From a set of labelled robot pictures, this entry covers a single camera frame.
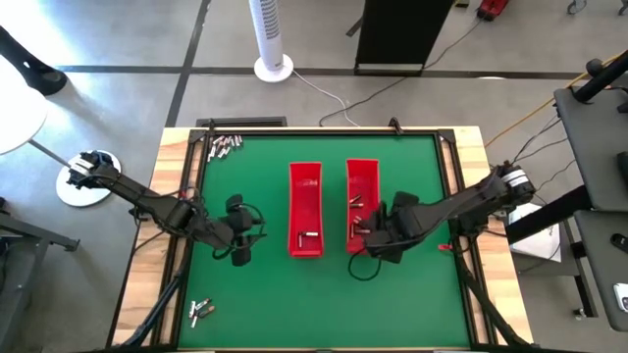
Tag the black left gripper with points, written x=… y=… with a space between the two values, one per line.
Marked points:
x=240 y=225

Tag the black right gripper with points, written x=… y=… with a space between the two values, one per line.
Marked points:
x=404 y=220

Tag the copper black AA battery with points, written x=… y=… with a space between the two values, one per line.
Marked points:
x=206 y=312
x=354 y=198
x=356 y=205
x=357 y=219
x=351 y=230
x=363 y=231
x=202 y=304

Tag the red plastic bin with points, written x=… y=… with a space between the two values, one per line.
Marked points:
x=363 y=176
x=305 y=206

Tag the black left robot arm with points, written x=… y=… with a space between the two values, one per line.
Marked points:
x=147 y=198

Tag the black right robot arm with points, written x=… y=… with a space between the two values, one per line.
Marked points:
x=466 y=201

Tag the red paper tag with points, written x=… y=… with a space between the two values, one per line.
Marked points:
x=444 y=247

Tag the green table mat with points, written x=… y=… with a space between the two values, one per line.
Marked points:
x=319 y=304

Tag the wooden table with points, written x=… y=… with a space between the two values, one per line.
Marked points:
x=172 y=157

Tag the white box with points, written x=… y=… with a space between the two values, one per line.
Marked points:
x=539 y=245

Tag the black diagonal beam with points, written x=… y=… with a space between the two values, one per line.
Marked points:
x=549 y=216

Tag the white tower fan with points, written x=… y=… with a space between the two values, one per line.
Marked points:
x=267 y=29

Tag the black partition panel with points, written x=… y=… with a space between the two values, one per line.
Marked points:
x=402 y=29

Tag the grey desk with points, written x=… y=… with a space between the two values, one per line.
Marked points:
x=608 y=265
x=589 y=147

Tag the black remote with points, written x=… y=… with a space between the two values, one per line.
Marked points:
x=620 y=242

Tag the red floor machine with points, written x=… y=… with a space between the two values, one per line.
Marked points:
x=492 y=9

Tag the white phone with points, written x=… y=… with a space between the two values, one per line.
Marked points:
x=622 y=296

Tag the black curved stand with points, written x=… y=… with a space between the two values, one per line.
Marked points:
x=34 y=71

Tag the grey metal frame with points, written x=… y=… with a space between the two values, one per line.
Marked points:
x=39 y=234

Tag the white round pedestal table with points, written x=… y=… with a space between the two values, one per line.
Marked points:
x=19 y=113

